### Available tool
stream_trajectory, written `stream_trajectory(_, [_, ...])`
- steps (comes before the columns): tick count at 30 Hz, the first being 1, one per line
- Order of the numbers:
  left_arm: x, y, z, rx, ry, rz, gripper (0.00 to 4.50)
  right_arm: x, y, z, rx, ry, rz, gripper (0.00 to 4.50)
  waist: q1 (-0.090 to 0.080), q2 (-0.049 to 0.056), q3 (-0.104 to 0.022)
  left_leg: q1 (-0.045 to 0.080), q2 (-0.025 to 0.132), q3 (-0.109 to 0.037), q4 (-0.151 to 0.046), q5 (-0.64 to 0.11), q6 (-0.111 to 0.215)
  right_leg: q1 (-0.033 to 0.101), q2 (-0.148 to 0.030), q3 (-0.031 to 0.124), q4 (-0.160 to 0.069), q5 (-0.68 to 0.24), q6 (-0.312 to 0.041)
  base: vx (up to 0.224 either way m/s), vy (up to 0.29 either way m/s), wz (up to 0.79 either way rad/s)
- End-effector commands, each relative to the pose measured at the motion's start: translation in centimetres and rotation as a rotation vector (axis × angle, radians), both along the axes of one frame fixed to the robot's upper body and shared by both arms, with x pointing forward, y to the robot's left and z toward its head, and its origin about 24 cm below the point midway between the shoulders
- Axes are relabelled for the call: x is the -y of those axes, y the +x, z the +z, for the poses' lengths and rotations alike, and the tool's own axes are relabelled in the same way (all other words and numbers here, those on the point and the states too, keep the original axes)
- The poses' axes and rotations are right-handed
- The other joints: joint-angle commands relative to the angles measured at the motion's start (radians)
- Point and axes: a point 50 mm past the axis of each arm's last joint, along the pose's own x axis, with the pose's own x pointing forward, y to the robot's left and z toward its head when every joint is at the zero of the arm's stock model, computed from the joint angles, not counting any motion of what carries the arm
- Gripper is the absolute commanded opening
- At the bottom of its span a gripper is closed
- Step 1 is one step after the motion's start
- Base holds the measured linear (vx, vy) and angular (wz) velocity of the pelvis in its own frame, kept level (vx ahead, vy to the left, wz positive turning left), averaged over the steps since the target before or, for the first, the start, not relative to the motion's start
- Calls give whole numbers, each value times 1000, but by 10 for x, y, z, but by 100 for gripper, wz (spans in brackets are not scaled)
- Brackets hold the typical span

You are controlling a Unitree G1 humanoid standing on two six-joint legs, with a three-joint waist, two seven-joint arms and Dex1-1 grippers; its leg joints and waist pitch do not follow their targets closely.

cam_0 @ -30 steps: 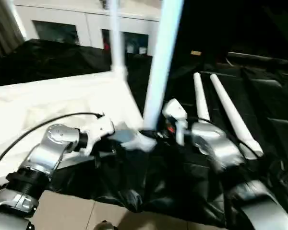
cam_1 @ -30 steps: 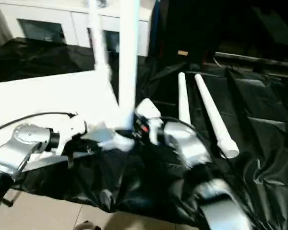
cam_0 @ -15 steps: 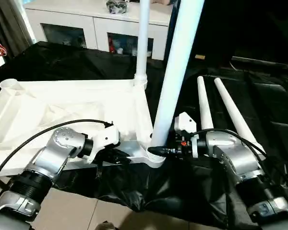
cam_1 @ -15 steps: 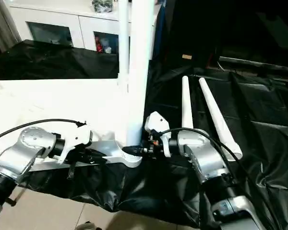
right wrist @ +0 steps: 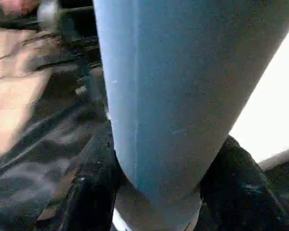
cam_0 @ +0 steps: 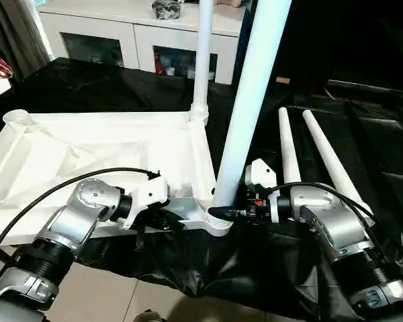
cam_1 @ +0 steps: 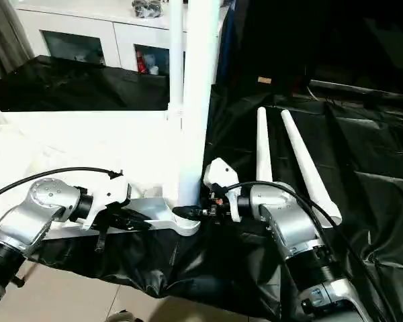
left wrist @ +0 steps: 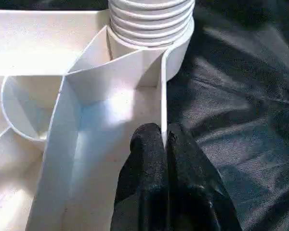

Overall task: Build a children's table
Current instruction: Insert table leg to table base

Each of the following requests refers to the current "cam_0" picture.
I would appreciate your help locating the white plastic table leg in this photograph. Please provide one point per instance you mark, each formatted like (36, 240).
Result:
(289, 151)
(252, 100)
(325, 151)
(203, 50)

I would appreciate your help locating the white plastic table top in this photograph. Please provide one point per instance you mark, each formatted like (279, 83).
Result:
(87, 134)

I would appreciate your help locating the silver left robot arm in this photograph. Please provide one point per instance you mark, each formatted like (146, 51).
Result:
(94, 194)

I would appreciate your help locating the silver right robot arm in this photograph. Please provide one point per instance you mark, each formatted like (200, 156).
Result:
(336, 228)

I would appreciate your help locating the small tan label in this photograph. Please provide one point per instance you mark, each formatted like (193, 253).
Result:
(282, 80)

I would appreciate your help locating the black mat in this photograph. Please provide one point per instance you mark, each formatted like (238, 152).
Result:
(383, 151)

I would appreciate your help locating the white jar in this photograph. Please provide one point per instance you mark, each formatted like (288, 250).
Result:
(170, 71)

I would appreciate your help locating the printed box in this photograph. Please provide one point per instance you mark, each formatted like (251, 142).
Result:
(185, 67)

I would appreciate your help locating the red package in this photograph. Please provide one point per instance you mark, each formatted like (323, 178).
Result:
(160, 64)

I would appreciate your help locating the blue vertical strip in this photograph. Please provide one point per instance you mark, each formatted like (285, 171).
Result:
(245, 33)

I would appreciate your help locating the white glass-door cabinet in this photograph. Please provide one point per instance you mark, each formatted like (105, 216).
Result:
(134, 37)

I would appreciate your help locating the black backdrop cloth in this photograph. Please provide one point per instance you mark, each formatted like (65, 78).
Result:
(349, 33)

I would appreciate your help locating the black object pile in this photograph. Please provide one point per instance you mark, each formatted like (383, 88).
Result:
(167, 9)

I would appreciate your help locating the grey curtain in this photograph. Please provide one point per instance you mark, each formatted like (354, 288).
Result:
(16, 33)

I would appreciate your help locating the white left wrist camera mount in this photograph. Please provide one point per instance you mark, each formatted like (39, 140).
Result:
(151, 191)

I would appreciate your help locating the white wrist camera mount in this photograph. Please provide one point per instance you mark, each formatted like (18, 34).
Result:
(151, 191)
(260, 171)

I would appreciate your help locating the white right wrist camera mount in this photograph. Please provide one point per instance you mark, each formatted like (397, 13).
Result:
(260, 171)

